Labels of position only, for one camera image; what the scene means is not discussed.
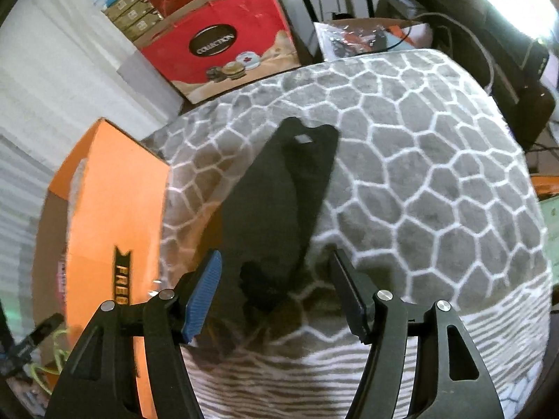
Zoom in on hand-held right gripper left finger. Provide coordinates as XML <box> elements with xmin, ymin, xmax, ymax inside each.
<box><xmin>44</xmin><ymin>250</ymin><xmax>223</xmax><ymax>419</ymax></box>

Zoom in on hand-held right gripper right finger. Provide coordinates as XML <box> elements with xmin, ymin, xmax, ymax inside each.
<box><xmin>328</xmin><ymin>248</ymin><xmax>505</xmax><ymax>419</ymax></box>

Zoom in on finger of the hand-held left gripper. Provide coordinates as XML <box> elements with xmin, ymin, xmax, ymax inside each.
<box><xmin>12</xmin><ymin>315</ymin><xmax>63</xmax><ymax>352</ymax></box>

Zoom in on black cloth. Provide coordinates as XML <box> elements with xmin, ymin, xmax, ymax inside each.
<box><xmin>218</xmin><ymin>116</ymin><xmax>340</xmax><ymax>315</ymax></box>

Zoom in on orange cardboard box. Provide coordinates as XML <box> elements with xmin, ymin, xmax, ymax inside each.
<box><xmin>32</xmin><ymin>117</ymin><xmax>219</xmax><ymax>419</ymax></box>

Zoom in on grey patterned cushion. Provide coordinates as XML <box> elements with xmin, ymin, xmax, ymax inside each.
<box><xmin>142</xmin><ymin>48</ymin><xmax>553</xmax><ymax>419</ymax></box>

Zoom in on clear bag of small parts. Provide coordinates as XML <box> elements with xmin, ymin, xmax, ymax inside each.
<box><xmin>313</xmin><ymin>17</ymin><xmax>433</xmax><ymax>63</ymax></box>

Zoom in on black electronic device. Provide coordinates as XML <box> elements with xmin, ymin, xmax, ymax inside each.
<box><xmin>478</xmin><ymin>22</ymin><xmax>557</xmax><ymax>151</ymax></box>

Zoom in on stack of small brown cartons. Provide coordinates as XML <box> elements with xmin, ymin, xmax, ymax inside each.
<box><xmin>102</xmin><ymin>0</ymin><xmax>166</xmax><ymax>41</ymax></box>

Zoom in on yellow-green cable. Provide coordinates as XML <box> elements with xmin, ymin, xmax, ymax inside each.
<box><xmin>30</xmin><ymin>325</ymin><xmax>71</xmax><ymax>392</ymax></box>

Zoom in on white cable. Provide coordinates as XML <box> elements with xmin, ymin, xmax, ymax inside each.
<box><xmin>411</xmin><ymin>11</ymin><xmax>499</xmax><ymax>94</ymax></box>

